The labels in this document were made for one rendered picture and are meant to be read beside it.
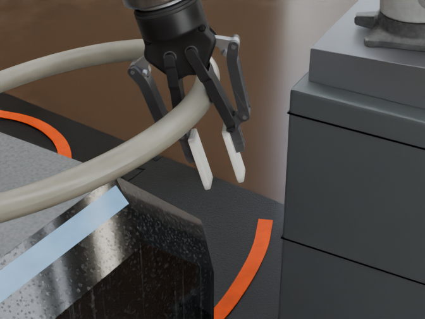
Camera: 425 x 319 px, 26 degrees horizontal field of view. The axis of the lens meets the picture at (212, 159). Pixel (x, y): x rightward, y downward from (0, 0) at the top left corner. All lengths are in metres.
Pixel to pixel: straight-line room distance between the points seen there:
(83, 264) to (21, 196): 0.54
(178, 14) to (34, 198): 0.25
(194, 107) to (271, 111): 2.45
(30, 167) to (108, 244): 0.21
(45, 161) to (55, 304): 0.29
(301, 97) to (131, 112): 1.58
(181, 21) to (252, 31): 3.09
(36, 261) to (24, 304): 0.07
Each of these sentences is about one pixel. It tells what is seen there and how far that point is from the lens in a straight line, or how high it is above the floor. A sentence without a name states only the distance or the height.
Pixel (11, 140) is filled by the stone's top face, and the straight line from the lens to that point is 1.68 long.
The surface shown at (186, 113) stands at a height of 1.23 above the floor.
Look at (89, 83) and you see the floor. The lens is 3.69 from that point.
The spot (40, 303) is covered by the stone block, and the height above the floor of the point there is 0.81.
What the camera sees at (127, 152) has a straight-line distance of 0.96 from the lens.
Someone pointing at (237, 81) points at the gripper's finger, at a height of 1.25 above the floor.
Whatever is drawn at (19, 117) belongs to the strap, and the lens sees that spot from 3.46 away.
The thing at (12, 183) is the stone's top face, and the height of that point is 0.87.
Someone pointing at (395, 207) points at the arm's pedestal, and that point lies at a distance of 2.01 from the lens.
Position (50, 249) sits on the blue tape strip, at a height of 0.85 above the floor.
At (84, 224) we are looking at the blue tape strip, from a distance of 1.50.
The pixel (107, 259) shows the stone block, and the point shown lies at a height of 0.80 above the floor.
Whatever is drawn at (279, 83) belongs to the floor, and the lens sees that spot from 3.67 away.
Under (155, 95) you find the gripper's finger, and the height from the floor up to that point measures 1.22.
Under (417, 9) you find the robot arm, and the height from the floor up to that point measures 0.98.
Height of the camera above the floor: 1.74
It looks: 33 degrees down
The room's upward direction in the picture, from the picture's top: straight up
